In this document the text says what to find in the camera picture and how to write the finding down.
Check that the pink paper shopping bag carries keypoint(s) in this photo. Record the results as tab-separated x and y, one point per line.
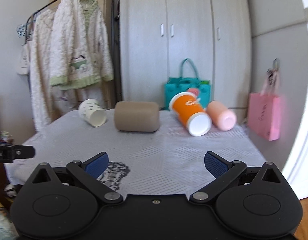
264	110

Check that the pink cylindrical cup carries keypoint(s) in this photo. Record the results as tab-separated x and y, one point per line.
222	117

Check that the white hanging tote bag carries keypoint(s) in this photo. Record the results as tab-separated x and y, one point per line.
24	60

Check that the black clothes rack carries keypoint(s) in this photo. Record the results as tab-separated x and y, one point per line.
112	90

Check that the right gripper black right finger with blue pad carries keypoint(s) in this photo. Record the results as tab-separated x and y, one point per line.
225	174

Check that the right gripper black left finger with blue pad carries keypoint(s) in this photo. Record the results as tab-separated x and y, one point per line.
86	174

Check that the grey three-door wardrobe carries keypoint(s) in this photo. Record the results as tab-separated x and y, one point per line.
157	35

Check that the blue clothes hangers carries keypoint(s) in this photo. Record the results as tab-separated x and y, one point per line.
26	30

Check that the orange and white paper cup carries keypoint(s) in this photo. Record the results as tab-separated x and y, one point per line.
190	113

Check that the teal tote bag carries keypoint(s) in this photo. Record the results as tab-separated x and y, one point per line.
180	84

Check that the white patterned tablecloth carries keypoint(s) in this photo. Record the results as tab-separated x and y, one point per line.
168	161

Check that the white and green fleece robe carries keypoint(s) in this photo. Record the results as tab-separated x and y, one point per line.
80	53

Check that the white leaf-print paper cup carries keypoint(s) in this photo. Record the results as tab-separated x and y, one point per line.
91	112

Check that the taupe cylindrical cup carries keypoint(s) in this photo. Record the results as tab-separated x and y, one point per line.
132	116

